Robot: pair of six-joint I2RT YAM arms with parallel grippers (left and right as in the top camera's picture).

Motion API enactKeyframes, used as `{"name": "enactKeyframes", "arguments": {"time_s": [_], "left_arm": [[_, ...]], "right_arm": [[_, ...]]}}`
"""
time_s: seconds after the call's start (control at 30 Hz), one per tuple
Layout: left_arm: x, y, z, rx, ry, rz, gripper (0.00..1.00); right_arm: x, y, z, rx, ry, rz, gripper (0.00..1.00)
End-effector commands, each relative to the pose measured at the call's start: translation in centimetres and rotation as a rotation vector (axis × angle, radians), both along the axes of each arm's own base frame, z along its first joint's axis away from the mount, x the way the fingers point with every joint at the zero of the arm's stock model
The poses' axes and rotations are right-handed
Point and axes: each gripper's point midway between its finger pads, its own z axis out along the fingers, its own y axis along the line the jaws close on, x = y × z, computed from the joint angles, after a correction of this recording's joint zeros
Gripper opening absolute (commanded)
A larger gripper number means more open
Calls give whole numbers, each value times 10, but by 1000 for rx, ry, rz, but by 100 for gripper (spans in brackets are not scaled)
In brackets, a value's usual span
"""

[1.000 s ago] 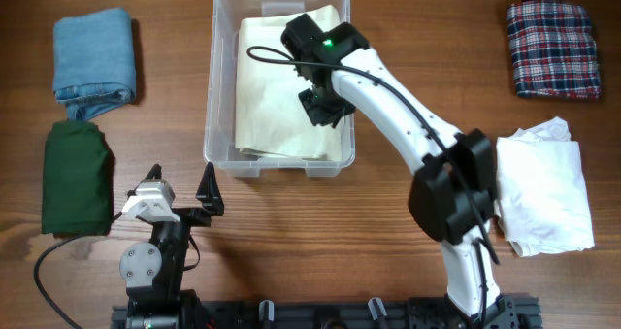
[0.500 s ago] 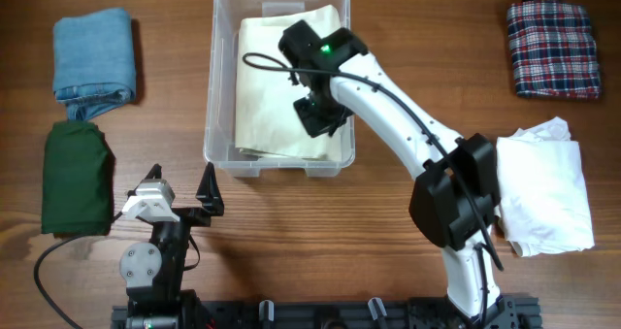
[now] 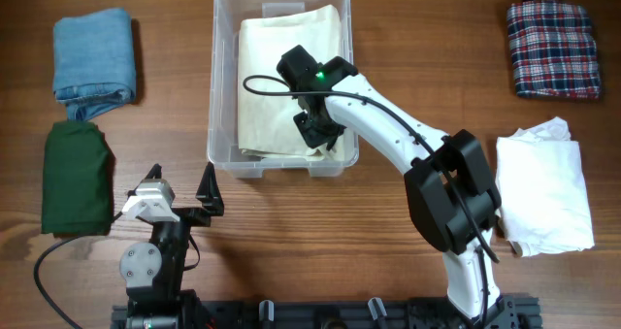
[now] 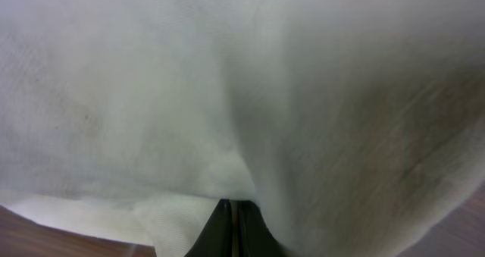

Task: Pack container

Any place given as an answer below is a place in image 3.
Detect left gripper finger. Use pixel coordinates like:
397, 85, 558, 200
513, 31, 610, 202
126, 163, 162, 196
195, 162, 224, 216

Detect cream cloth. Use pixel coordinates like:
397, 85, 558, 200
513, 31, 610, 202
238, 5, 344, 161

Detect plaid flannel shirt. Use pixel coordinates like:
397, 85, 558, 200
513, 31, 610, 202
507, 0, 602, 100

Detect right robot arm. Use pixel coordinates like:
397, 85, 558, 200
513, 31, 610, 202
277, 46, 502, 328

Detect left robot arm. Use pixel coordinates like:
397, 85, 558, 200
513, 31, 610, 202
111, 163, 224, 329

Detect clear plastic storage bin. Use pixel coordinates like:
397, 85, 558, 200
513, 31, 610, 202
207, 0, 359, 179

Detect folded dark green cloth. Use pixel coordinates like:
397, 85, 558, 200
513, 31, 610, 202
41, 120, 113, 236

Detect folded blue denim jeans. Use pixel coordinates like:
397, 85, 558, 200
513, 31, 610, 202
52, 8, 137, 121

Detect folded white cloth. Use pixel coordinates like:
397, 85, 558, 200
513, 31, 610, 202
496, 117, 595, 257

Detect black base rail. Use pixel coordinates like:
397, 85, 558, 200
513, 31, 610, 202
110, 297, 541, 329

